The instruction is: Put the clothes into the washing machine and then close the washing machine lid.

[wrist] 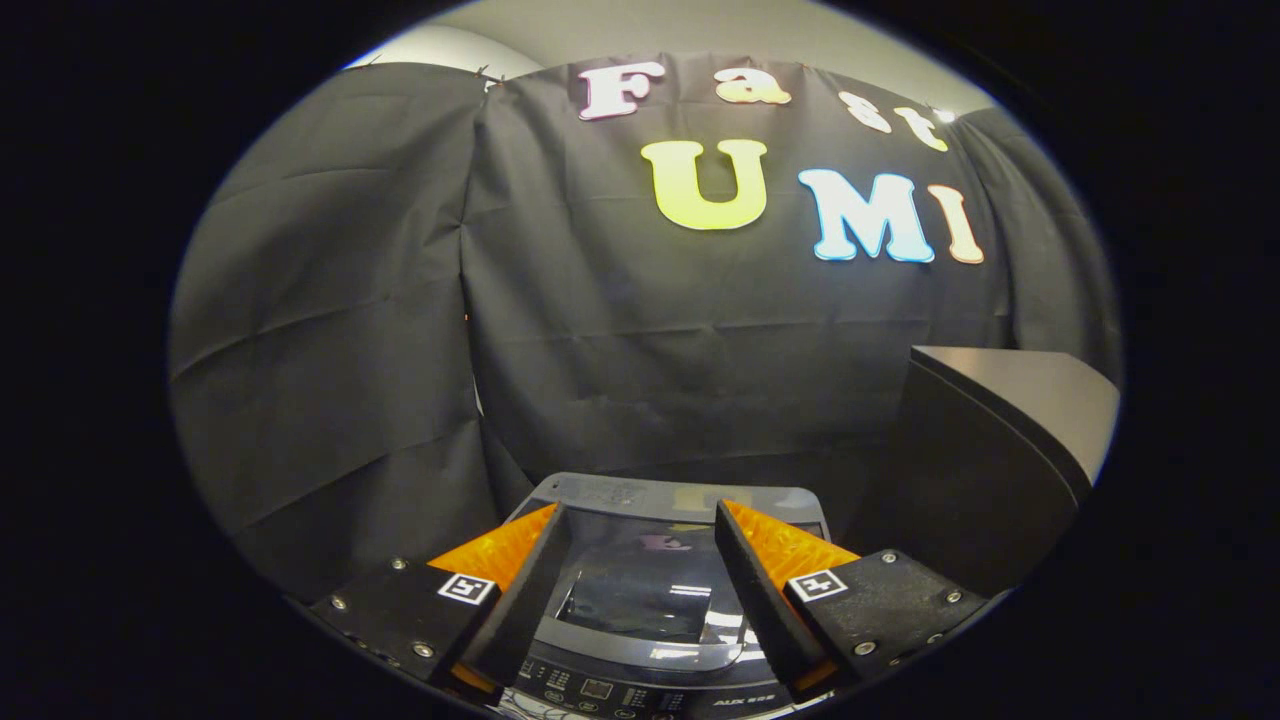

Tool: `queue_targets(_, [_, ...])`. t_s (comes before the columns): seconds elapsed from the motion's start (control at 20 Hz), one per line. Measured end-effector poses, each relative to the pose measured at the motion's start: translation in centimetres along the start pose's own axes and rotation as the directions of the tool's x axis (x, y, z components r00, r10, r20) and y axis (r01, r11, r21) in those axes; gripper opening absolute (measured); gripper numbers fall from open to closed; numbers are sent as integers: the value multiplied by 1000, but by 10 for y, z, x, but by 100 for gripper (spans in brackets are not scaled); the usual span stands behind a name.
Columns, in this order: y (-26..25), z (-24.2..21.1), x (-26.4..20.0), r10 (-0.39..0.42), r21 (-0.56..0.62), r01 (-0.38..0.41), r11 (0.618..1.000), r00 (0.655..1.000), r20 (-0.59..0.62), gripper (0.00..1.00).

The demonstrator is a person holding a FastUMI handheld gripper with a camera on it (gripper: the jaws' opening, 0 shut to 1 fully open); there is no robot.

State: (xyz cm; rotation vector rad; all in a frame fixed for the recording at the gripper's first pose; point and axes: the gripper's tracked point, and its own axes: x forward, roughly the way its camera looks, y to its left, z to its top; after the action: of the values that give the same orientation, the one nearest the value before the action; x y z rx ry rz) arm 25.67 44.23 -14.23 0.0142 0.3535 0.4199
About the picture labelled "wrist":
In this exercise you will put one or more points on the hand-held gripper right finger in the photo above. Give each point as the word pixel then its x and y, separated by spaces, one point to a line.
pixel 760 590

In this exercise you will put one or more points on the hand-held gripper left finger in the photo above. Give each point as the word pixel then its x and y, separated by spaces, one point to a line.
pixel 525 590

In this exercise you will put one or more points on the dark washing machine lid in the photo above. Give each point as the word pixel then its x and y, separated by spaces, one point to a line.
pixel 640 590

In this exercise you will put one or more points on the grey washing machine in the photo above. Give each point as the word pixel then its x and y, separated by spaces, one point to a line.
pixel 640 695

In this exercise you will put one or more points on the grey cabinet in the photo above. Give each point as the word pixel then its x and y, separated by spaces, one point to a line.
pixel 960 470

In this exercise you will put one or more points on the black backdrop cloth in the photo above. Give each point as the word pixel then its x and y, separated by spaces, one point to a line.
pixel 350 330

